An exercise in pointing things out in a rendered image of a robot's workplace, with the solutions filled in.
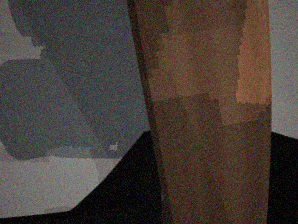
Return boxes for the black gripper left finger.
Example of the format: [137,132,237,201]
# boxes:
[0,131,162,224]

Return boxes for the brown wooden board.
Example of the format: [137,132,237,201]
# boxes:
[126,0,271,224]

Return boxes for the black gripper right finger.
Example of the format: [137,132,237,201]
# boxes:
[266,132,298,224]

